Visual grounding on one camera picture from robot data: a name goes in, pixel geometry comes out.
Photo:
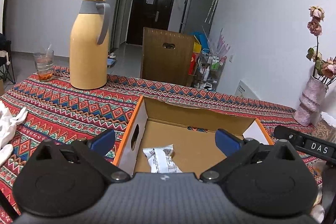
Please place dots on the wire storage cart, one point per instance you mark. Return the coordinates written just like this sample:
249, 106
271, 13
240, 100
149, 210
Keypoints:
208, 71

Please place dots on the white cloth gloves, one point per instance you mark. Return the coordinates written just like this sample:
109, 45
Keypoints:
8, 125

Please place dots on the wooden chair back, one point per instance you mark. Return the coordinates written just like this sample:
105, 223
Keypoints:
166, 56

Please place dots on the dark entrance door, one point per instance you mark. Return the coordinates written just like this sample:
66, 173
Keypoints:
147, 13

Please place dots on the white printed snack packet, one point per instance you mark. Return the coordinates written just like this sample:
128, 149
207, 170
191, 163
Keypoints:
160, 159

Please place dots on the dried pink roses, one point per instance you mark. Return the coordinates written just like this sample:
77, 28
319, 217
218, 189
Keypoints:
324, 69

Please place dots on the colourful patterned tablecloth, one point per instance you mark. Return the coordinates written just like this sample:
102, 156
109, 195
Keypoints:
53, 176

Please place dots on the grey refrigerator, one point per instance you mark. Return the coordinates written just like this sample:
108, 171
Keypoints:
197, 16

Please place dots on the glass cup with tea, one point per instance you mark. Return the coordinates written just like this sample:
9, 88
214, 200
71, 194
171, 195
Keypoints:
44, 63

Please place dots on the yellow thermos jug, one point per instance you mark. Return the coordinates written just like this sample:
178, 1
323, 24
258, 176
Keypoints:
89, 41

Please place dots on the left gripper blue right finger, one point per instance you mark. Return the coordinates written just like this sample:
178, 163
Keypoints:
226, 142

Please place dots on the orange red cardboard box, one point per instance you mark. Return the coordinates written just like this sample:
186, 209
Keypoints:
190, 130

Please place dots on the pink ceramic vase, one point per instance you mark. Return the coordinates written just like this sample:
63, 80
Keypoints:
310, 101

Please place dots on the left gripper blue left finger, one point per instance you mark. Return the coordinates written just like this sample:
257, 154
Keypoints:
103, 142

